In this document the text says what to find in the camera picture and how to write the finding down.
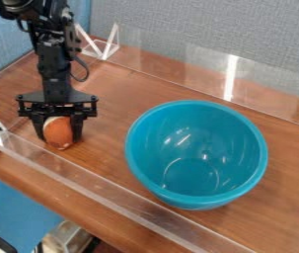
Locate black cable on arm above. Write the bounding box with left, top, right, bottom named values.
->
left=69, top=53, right=91, bottom=83

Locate blue plastic bowl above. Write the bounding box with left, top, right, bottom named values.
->
left=126, top=100, right=269, bottom=211

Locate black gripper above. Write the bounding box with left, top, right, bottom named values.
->
left=17, top=74, right=98, bottom=142

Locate clear acrylic corner bracket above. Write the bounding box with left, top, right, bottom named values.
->
left=75, top=24, right=121, bottom=60

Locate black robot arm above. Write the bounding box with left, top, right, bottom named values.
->
left=0, top=0, right=98, bottom=142

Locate clear acrylic back barrier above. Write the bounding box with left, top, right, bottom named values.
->
left=109, top=44, right=299, bottom=125

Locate brown toy mushroom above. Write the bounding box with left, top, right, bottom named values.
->
left=45, top=117, right=73, bottom=150

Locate metal table leg frame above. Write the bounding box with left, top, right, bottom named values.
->
left=33, top=220, right=93, bottom=253

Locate clear acrylic barrier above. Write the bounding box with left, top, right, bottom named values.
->
left=0, top=131, right=256, bottom=253
left=109, top=44, right=299, bottom=125

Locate clear acrylic front barrier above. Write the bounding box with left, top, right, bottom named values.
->
left=0, top=131, right=256, bottom=253

